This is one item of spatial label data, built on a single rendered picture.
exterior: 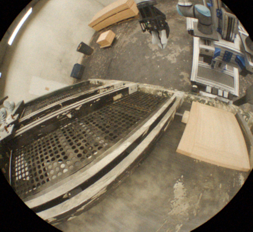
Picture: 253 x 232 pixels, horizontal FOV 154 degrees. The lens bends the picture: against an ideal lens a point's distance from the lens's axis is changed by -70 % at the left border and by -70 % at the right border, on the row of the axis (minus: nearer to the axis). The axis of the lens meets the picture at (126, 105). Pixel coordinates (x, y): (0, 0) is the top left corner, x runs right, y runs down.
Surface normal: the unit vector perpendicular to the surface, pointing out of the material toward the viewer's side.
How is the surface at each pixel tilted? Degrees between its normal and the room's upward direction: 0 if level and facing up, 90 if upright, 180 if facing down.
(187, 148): 60
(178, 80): 0
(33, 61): 90
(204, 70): 0
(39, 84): 90
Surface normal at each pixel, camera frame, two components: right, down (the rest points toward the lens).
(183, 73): -0.59, -0.15
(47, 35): 0.74, 0.28
